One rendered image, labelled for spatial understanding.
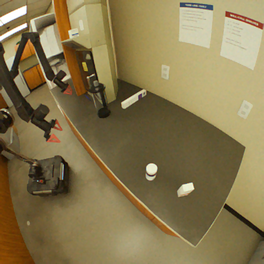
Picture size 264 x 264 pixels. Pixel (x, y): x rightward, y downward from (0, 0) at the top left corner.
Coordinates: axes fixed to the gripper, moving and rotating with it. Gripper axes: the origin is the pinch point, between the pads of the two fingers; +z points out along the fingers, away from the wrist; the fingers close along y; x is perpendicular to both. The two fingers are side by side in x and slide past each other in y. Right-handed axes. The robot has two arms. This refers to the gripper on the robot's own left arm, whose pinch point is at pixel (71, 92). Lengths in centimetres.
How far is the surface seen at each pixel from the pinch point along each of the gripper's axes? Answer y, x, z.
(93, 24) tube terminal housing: -15, -52, -29
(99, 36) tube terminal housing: -13, -50, -20
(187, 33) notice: -33, -95, 5
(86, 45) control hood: -18.4, -40.4, -21.4
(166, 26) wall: -18, -90, -2
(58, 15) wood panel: 13, -38, -58
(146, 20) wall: -3, -86, -10
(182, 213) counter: -105, -38, 35
